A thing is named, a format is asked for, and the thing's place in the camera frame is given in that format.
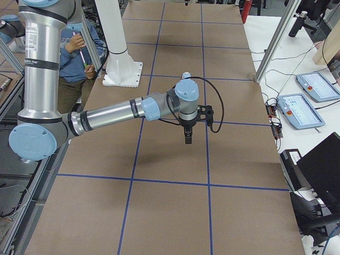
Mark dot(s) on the red cylinder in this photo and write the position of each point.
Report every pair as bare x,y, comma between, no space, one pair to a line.
246,9

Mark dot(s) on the black box with label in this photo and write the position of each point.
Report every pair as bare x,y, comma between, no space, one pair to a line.
294,177

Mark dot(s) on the pink green stick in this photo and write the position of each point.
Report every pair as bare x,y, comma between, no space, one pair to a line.
88,68

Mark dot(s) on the near blue teach pendant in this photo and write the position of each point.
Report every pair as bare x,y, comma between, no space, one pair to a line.
299,112

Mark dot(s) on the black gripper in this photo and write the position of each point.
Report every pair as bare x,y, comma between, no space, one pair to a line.
187,124

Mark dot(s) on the blue and cream bell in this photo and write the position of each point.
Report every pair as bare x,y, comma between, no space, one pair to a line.
186,75

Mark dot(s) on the orange black electronics board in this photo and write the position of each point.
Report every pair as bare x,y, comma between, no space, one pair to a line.
271,110

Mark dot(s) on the far blue teach pendant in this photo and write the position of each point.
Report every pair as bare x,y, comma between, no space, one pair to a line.
317,87

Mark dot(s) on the seated person in blue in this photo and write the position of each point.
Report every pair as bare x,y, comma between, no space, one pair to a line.
72,84

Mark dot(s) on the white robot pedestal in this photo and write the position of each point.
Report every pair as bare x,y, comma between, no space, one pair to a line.
121,69

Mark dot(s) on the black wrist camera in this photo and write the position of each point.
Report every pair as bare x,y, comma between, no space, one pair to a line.
205,114

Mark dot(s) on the aluminium frame post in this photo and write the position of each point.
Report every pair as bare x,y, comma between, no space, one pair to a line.
278,34

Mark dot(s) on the blue teach pendant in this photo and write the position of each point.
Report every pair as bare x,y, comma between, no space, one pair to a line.
299,112
317,87

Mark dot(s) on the black laptop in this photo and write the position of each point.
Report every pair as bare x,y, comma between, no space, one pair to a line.
320,166

